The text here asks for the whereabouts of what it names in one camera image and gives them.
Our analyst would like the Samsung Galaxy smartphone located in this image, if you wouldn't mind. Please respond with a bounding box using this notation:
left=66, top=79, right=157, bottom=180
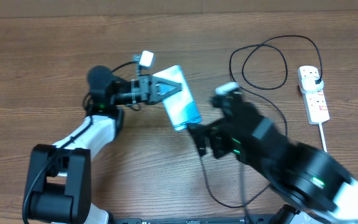
left=153, top=65, right=202, bottom=131

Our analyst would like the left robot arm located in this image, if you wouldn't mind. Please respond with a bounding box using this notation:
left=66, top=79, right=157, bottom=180
left=22, top=65, right=183, bottom=223

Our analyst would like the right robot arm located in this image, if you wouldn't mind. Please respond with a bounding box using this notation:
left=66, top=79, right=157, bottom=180
left=187, top=90, right=358, bottom=223

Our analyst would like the white charger adapter plug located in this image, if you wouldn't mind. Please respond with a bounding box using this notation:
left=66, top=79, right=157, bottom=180
left=300, top=77, right=324, bottom=94

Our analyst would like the white power strip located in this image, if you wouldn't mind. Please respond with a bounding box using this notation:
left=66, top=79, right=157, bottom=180
left=297, top=65, right=330, bottom=124

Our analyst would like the cardboard backdrop panel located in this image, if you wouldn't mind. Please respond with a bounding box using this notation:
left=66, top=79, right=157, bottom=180
left=0, top=0, right=358, bottom=18

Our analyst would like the white power strip cord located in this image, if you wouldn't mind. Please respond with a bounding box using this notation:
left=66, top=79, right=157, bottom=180
left=318, top=123, right=328, bottom=153

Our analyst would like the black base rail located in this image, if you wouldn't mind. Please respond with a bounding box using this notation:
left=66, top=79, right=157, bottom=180
left=110, top=203, right=310, bottom=224

